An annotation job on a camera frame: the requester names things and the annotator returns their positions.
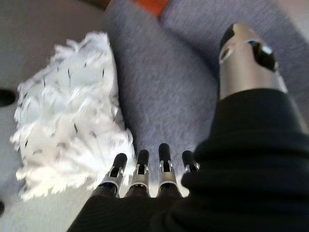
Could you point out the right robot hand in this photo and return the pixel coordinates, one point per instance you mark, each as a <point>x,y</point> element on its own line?
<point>241,169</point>

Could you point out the white fringed cushion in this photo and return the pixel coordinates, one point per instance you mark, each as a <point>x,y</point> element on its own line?
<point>67,116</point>

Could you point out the grey fabric armchair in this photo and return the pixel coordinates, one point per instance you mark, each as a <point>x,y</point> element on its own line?
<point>159,72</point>

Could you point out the glossy colourful cabinet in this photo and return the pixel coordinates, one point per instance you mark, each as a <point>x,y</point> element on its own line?
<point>152,6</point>

